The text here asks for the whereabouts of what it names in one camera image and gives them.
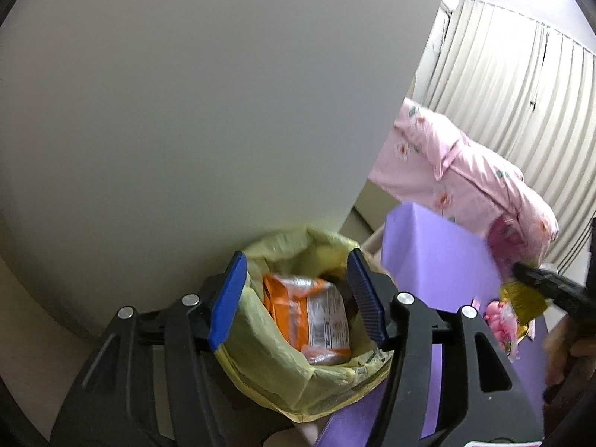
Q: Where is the white pleated curtain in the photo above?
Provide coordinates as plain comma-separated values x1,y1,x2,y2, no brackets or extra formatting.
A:
412,0,596,275

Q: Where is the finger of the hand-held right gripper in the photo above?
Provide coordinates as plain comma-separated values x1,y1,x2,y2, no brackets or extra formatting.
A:
512,263,596,331

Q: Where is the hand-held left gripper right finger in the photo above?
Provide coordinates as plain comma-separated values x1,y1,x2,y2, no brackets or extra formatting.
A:
347,248,545,447

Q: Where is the orange snack packet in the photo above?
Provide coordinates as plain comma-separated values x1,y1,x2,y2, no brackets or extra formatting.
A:
263,274,352,366

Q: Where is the yellow green snack packet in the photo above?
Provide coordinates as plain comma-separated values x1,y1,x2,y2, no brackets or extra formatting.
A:
500,279,549,340

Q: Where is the person's right hand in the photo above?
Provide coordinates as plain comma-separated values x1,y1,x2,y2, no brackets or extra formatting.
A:
544,317,596,401

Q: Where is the trash bin with yellow bag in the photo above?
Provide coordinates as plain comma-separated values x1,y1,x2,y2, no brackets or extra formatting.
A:
214,224,396,429

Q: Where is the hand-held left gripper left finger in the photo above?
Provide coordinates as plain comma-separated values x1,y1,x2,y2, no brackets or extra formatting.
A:
49,250,247,447

